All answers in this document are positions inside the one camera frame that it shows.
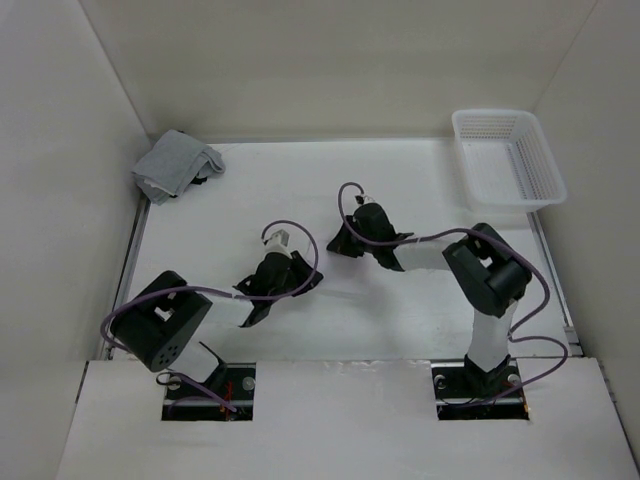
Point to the folded grey tank top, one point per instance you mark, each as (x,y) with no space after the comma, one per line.
(175,157)

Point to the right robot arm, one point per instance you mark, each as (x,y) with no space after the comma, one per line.
(492,280)

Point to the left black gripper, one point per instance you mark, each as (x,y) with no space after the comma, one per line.
(302,271)

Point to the folded black tank top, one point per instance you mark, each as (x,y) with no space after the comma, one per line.
(186,184)

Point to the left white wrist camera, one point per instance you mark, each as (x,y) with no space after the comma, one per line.
(277,243)

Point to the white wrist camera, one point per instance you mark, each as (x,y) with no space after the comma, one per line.
(277,243)
(363,199)

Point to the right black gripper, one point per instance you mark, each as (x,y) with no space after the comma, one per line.
(341,244)

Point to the white plastic basket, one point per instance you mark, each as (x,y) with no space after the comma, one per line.
(505,161)

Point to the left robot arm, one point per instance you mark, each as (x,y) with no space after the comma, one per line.
(159,325)

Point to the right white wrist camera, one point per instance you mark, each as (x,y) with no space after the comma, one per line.
(363,199)

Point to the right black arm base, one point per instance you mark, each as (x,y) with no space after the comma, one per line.
(465,392)

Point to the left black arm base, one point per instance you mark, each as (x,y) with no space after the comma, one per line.
(226,396)

